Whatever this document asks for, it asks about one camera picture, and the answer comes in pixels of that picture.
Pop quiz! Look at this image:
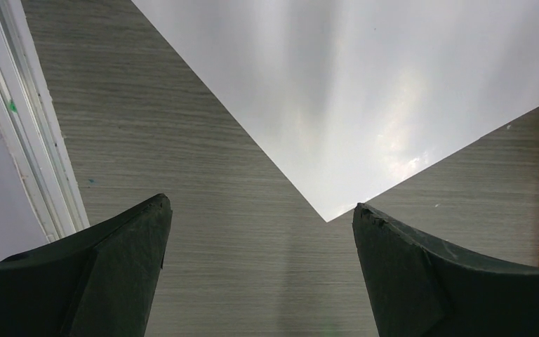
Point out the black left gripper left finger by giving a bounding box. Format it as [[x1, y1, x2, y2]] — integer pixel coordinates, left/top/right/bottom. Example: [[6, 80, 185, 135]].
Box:
[[0, 194, 172, 336]]

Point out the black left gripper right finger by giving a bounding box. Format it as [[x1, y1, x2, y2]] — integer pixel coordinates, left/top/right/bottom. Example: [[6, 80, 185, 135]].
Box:
[[352, 203, 539, 336]]

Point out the illustrated photo print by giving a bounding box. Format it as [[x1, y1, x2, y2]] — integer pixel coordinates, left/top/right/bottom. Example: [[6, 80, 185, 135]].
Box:
[[135, 1, 539, 221]]

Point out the white wall edge rail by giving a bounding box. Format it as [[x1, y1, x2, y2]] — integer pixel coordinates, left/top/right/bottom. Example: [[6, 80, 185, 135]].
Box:
[[0, 1, 90, 242]]

